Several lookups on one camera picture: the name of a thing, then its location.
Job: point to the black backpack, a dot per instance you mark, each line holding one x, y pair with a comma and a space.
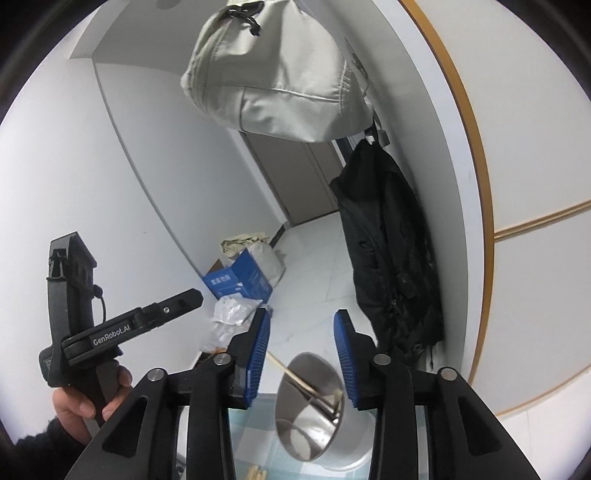
394, 269

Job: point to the grey entrance door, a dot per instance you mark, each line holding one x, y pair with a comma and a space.
299, 175

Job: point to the white plastic parcel bag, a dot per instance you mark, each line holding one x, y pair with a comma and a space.
234, 309

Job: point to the teal plaid tablecloth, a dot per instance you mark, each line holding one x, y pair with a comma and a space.
255, 443

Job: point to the white utensil holder cup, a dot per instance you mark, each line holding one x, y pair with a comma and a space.
337, 439

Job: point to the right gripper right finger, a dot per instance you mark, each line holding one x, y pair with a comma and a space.
356, 352

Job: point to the grey plastic parcel bag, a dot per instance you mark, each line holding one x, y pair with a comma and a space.
220, 335

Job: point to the left hand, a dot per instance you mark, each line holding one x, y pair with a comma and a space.
73, 408

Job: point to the blue cardboard box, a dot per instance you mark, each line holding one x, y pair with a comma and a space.
243, 276

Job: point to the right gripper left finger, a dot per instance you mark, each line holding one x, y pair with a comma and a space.
248, 351

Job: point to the white nike sling bag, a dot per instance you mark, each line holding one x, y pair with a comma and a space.
269, 68

